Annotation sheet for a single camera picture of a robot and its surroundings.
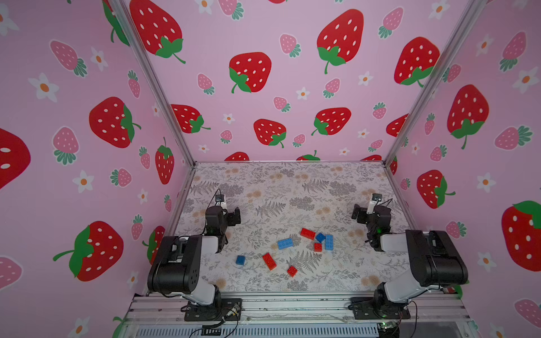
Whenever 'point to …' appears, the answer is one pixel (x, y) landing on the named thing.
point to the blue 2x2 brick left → (240, 260)
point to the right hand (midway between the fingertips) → (372, 207)
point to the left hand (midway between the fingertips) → (228, 208)
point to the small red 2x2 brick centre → (318, 247)
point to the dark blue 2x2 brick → (320, 237)
